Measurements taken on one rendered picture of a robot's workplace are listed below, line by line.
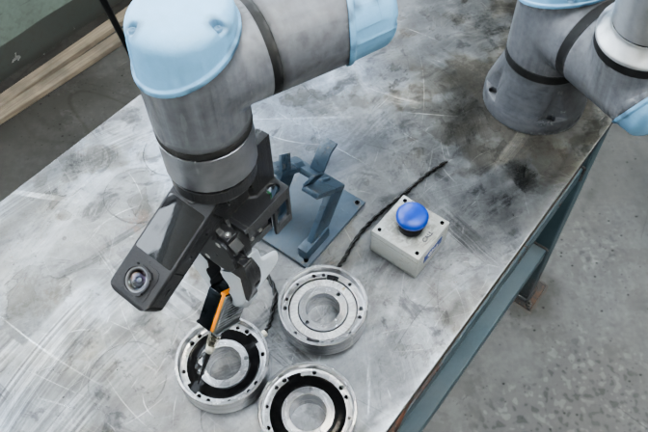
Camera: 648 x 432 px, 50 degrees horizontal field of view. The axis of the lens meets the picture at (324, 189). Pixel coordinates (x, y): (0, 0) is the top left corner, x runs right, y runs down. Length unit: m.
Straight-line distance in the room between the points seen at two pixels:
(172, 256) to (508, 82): 0.61
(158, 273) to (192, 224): 0.05
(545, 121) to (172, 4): 0.69
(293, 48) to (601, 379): 1.43
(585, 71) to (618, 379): 1.03
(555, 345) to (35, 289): 1.24
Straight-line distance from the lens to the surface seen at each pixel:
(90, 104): 2.31
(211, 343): 0.76
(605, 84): 0.89
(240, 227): 0.60
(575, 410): 1.74
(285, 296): 0.84
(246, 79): 0.47
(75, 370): 0.88
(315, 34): 0.49
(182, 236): 0.58
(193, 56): 0.44
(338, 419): 0.78
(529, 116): 1.04
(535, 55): 0.98
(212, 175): 0.53
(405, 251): 0.85
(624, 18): 0.84
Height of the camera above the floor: 1.57
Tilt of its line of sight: 53 degrees down
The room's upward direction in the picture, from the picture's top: 2 degrees counter-clockwise
